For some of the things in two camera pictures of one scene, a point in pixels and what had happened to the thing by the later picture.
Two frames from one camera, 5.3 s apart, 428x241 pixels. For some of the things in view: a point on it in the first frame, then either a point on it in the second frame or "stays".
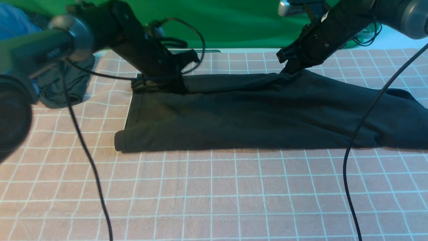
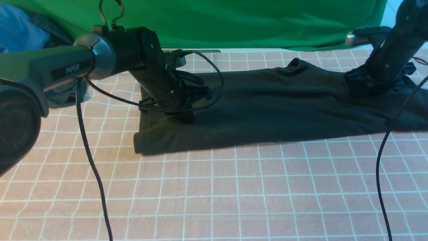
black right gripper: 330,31 → 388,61
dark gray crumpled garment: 63,84 stays
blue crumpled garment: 14,22 stays
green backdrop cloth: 213,24 stays
